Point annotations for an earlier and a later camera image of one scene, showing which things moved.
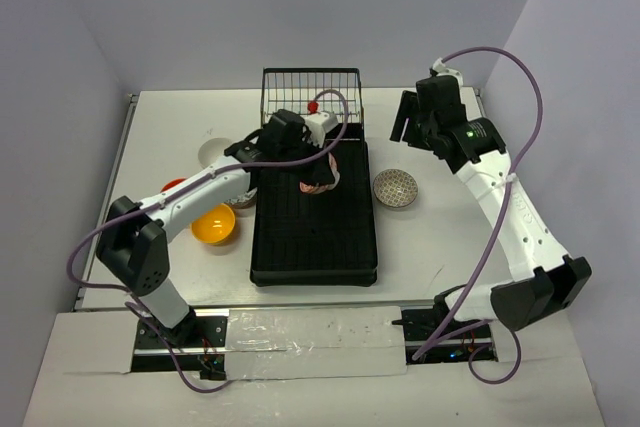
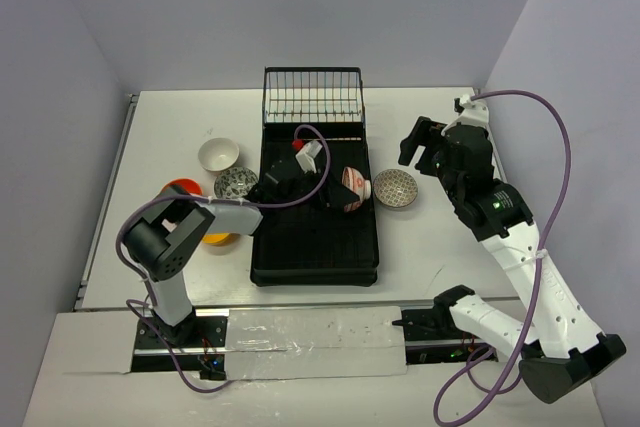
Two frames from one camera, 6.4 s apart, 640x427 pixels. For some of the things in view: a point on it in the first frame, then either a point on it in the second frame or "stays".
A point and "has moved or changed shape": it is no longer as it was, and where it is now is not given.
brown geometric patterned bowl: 395,188 stays
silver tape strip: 270,343 stays
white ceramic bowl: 211,150 stays
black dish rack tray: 308,240 stays
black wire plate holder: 324,90 stays
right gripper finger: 406,108 → 416,138
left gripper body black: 316,167 → 323,189
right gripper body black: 419,130 → 432,160
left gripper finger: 317,172 → 336,195
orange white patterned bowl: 322,188 has moved or changed shape
